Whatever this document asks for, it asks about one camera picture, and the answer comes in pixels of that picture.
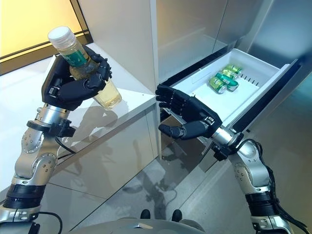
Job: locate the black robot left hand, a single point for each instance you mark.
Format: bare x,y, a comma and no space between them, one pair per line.
56,90

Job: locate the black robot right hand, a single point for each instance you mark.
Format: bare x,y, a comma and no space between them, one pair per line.
195,109

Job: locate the white fridge drawer steel front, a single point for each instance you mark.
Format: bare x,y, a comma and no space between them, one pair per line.
243,104

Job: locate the yellow drink bottle white cap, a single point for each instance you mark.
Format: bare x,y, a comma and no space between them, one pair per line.
109,96

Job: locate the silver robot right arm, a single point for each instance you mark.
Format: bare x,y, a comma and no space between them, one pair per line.
251,170

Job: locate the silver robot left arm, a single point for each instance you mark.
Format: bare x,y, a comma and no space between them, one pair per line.
44,165

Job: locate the stainless steel fridge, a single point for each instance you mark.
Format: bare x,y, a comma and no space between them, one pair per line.
185,29

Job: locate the green drink can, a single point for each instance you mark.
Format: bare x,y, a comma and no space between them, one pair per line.
234,69
217,84
229,80

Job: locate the white counter cabinet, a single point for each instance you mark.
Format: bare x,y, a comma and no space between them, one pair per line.
126,80

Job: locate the white tall cabinet panel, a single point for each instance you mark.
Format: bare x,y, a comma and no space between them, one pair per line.
122,24

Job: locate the silver robot torso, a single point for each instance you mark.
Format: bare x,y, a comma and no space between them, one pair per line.
158,226

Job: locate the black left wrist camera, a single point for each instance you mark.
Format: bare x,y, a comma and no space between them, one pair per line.
67,129

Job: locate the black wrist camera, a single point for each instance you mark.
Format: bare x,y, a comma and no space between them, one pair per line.
220,153
67,129

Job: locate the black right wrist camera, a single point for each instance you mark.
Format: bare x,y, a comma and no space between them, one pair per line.
220,153

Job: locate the orange lit window black frame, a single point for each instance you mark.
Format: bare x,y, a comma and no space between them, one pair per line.
31,22

